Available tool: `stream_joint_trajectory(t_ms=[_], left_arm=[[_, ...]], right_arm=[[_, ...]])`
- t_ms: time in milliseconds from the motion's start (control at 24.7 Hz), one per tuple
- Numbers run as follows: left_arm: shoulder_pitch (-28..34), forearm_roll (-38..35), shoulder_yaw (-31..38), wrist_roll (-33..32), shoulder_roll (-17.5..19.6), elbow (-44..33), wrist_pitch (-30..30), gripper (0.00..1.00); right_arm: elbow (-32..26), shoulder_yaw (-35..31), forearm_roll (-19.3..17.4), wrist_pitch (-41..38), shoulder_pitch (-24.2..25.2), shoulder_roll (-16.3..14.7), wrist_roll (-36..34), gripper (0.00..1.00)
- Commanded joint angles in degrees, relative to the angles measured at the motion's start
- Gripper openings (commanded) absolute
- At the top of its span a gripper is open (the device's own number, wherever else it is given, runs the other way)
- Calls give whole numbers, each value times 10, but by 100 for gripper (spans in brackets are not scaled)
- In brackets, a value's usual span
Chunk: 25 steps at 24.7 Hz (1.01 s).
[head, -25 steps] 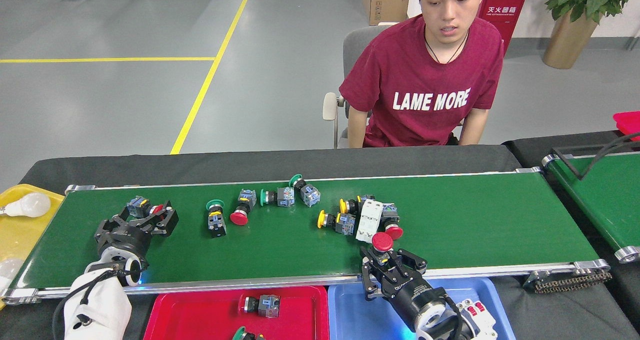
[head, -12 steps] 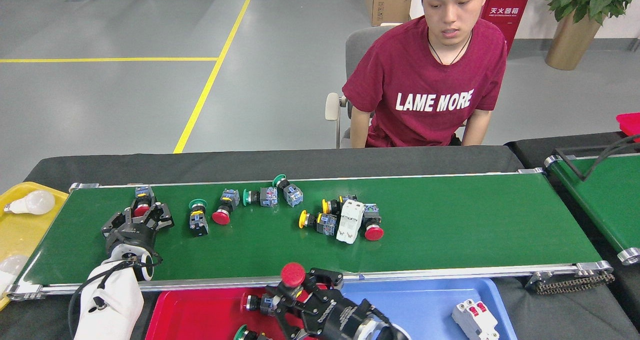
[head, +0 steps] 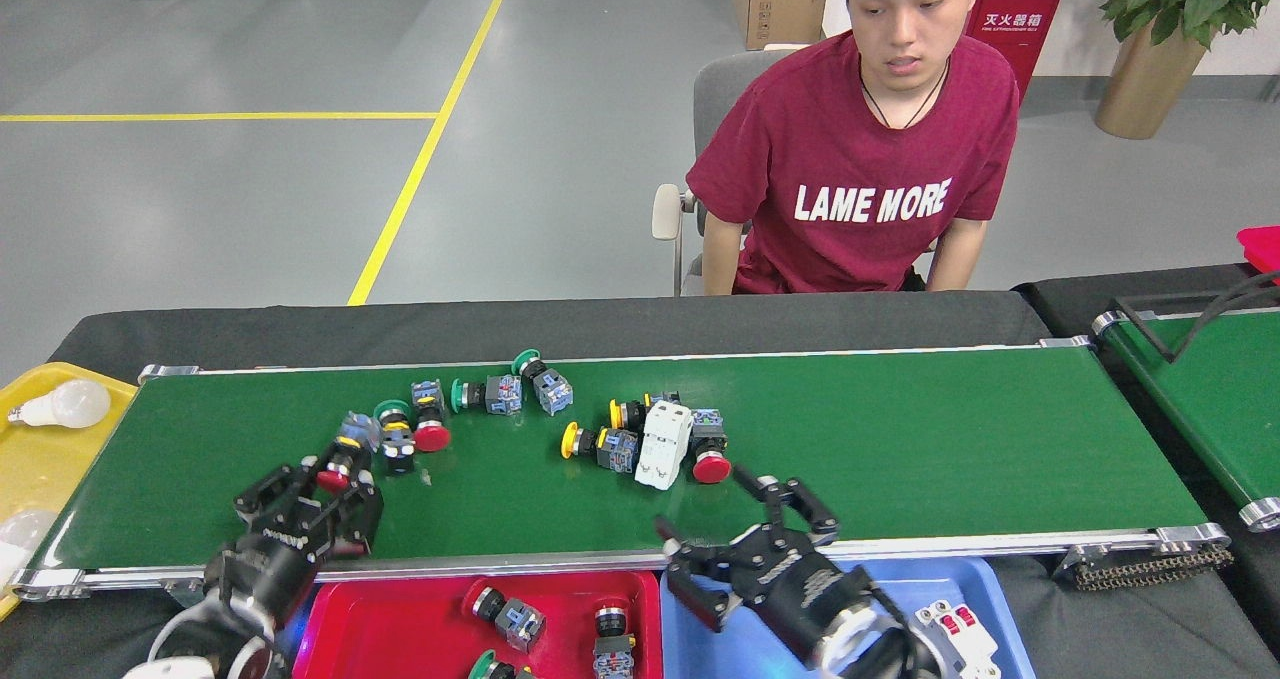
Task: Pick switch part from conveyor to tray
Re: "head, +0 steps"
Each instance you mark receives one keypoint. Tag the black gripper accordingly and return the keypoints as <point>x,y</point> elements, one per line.
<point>800,589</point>
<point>265,579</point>

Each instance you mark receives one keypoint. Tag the red push button switch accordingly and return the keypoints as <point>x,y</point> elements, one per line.
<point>358,431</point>
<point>612,624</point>

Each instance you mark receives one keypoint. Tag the green push button switch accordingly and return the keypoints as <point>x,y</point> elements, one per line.
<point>505,396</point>
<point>552,391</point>
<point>485,667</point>
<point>397,439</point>

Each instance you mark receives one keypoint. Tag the white circuit breaker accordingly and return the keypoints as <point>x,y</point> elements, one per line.
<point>955,639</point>
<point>665,444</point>

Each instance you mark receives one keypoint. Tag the red mushroom push button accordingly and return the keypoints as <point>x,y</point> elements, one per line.
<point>520,624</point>
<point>432,437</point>
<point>711,467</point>

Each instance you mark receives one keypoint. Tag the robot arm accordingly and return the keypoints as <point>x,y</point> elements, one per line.
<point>880,649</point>
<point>200,649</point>

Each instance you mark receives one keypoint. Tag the blue plastic tray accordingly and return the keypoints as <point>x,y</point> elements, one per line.
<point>720,659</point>

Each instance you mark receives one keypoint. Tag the red plastic tray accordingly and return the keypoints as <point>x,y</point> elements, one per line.
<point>400,629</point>

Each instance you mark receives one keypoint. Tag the long green conveyor belt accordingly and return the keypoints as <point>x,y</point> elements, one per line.
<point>900,439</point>

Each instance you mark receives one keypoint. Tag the yellow plastic tray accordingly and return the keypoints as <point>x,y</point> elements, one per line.
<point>50,469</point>

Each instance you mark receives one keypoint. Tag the short green conveyor belt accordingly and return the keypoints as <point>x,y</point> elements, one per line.
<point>1220,399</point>

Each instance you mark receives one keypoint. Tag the white light bulb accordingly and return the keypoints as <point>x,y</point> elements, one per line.
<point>80,403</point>
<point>25,534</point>

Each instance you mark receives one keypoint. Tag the person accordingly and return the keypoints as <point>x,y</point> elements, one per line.
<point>850,159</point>

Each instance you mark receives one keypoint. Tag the grey office chair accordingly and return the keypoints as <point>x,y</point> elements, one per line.
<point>730,89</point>

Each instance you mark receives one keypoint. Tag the cardboard box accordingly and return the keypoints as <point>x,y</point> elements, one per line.
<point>780,4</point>

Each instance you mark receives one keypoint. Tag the red fire extinguisher box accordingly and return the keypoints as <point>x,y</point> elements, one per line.
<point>1020,39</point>

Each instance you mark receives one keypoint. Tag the red plastic bin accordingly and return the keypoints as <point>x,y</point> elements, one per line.
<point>1262,244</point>

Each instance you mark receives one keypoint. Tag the potted plant gold pot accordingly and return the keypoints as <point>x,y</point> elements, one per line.
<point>1145,89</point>

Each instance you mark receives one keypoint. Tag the black metal frame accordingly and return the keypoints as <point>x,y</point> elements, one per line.
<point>1142,331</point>

